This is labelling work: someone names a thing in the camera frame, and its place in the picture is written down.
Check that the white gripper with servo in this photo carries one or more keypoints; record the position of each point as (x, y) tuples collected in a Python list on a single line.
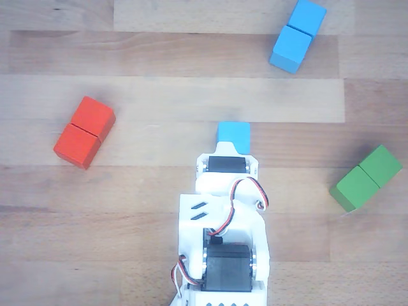
[(227, 164)]

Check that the small blue cube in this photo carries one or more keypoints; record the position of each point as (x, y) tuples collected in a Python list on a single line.
[(238, 134)]

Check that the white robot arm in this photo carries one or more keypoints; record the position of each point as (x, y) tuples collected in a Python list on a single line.
[(191, 236)]

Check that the long blue block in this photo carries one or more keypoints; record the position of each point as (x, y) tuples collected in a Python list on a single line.
[(293, 44)]

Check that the long green block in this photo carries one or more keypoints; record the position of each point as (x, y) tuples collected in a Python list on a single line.
[(363, 181)]

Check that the long red block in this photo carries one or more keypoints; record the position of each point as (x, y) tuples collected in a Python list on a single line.
[(83, 134)]

